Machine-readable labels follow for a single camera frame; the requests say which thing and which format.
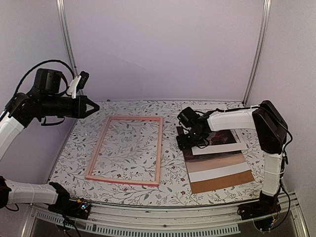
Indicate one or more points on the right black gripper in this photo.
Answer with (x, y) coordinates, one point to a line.
(182, 144)

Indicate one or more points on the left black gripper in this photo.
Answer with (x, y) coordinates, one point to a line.
(80, 111)

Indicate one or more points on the dark photo print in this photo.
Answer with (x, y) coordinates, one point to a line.
(211, 166)

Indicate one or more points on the white mat board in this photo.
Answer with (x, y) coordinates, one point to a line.
(220, 142)

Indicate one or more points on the clear acrylic sheet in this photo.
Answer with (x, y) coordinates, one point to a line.
(130, 150)

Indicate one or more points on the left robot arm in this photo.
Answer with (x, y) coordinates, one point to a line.
(17, 115)

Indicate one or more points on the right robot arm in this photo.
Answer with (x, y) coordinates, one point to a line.
(272, 132)

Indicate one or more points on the brown backing board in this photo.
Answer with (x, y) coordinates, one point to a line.
(221, 182)

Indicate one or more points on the floral table mat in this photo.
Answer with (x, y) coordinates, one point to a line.
(174, 188)

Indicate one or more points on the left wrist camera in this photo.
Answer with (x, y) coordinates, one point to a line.
(77, 84)

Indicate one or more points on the front aluminium rail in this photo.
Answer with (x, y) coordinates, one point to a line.
(131, 221)

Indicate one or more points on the left aluminium post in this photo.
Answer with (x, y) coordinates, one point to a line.
(66, 37)

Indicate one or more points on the aluminium post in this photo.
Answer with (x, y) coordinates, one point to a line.
(66, 37)
(259, 49)

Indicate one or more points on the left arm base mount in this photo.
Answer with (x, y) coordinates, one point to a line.
(79, 208)

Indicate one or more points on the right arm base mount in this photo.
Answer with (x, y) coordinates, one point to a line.
(259, 209)

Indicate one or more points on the right aluminium post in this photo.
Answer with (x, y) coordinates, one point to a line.
(259, 49)

